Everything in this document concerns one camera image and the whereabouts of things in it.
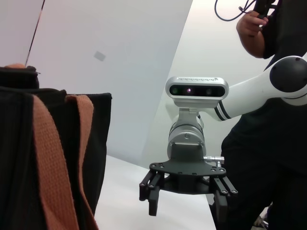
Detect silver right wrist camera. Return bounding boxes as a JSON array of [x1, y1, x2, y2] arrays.
[[165, 76, 230, 108]]

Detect operator forearm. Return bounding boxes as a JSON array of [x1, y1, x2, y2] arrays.
[[237, 30, 267, 58]]

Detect person in black clothes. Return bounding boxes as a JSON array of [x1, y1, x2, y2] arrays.
[[208, 0, 307, 230]]

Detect black controller cable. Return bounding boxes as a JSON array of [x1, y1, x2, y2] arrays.
[[214, 0, 255, 22]]

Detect operator hand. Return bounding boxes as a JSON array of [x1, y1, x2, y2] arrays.
[[236, 11, 269, 37]]

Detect black food bag orange handles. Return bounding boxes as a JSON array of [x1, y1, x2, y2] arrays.
[[0, 63, 113, 230]]

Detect black handheld controller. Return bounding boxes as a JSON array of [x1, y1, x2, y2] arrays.
[[253, 0, 277, 20]]

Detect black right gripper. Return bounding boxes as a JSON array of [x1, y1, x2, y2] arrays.
[[139, 142, 239, 230]]

